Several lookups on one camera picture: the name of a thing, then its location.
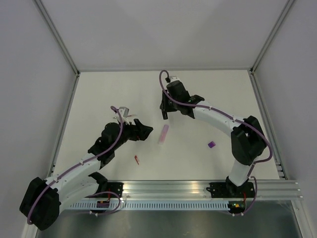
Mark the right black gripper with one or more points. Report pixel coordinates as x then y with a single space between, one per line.
164 106

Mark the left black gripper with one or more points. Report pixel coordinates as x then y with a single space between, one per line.
135 130

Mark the pink marker pen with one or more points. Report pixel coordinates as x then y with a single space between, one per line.
163 134

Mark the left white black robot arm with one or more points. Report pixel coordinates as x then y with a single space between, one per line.
45 199

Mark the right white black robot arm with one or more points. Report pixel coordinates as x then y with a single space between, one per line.
247 138

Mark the purple highlighter cap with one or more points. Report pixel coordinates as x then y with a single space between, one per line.
211 144

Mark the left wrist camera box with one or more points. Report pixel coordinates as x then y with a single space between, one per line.
124 111

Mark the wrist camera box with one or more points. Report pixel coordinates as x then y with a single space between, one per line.
124 111
170 79

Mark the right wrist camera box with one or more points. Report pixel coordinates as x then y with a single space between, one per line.
170 79

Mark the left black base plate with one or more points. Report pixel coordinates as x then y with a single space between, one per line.
115 187

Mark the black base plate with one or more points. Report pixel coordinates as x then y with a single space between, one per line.
224 190
115 187

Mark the white slotted cable duct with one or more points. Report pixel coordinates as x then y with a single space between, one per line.
134 205

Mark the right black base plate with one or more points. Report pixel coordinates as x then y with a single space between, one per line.
224 190

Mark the aluminium front rail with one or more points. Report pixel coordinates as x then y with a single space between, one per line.
196 190

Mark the left aluminium frame post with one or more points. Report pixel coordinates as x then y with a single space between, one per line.
56 35

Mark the aluminium frame post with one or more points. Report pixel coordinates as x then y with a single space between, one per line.
273 33
56 35

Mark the right aluminium frame post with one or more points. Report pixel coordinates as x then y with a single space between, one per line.
273 33

